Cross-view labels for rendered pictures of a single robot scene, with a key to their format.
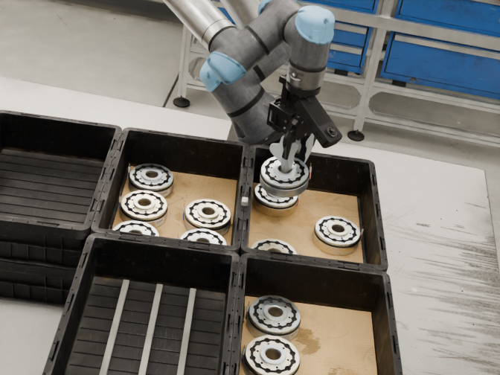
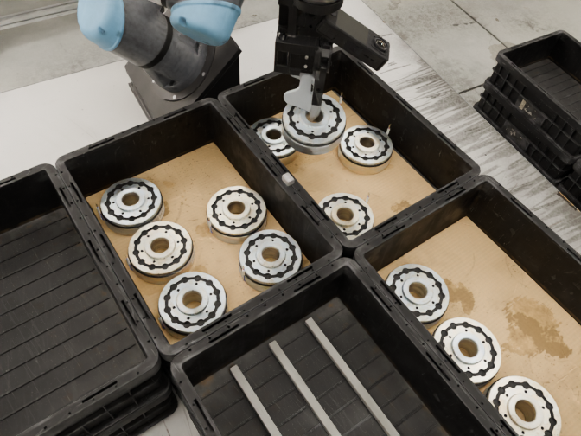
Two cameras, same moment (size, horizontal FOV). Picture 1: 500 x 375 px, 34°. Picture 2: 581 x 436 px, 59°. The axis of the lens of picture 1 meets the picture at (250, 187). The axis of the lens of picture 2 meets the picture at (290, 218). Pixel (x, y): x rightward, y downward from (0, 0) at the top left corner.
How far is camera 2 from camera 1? 1.12 m
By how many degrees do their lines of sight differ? 32
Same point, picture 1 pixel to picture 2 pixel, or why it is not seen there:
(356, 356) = (505, 278)
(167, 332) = (335, 398)
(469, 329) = (487, 162)
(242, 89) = (151, 28)
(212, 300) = (335, 317)
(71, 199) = (60, 295)
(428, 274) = not seen: hidden behind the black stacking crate
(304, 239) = (339, 172)
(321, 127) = (369, 45)
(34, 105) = not seen: outside the picture
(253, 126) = (181, 67)
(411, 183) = not seen: hidden behind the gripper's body
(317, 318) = (437, 259)
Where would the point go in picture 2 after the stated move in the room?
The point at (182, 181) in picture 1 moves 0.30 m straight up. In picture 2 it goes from (162, 181) to (130, 41)
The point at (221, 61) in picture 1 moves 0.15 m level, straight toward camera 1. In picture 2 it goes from (207, 14) to (282, 88)
